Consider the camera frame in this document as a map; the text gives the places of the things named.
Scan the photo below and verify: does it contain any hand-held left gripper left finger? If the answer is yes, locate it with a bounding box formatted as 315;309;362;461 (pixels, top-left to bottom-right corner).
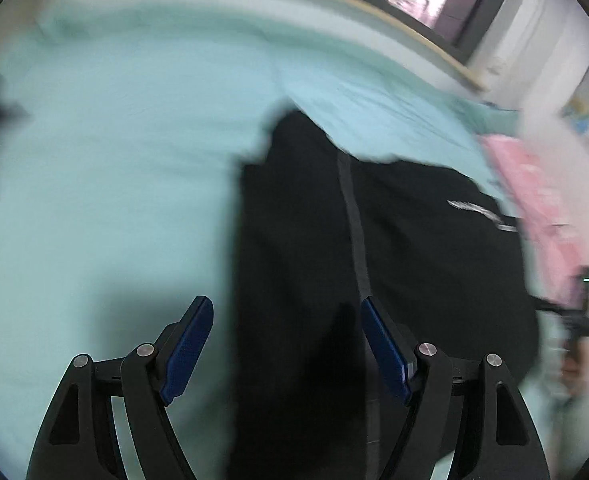
27;295;215;480

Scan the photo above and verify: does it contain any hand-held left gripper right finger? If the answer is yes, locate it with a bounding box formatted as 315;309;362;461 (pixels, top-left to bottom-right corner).
360;297;550;480

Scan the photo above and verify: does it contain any black hooded jacket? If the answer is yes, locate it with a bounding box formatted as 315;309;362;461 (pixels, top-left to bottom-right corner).
227;110;542;480

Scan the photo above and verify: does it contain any pink cloth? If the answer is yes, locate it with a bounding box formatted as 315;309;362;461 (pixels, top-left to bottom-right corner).
479;132;589;306

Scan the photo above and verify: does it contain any teal quilted blanket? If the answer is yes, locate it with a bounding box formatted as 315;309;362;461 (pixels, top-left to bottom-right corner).
0;0;575;480

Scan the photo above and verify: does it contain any wooden window sill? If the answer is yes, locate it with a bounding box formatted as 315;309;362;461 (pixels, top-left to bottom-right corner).
154;0;490;93

